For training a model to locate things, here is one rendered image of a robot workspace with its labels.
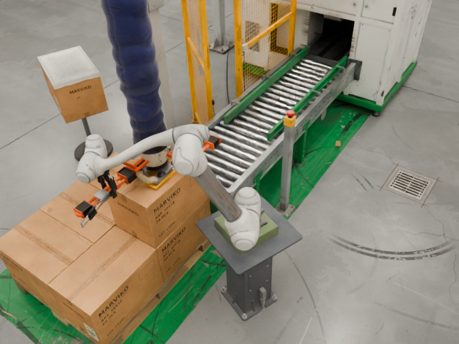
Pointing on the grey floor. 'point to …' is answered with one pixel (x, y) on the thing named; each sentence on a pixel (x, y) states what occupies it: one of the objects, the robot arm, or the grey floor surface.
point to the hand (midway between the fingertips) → (109, 191)
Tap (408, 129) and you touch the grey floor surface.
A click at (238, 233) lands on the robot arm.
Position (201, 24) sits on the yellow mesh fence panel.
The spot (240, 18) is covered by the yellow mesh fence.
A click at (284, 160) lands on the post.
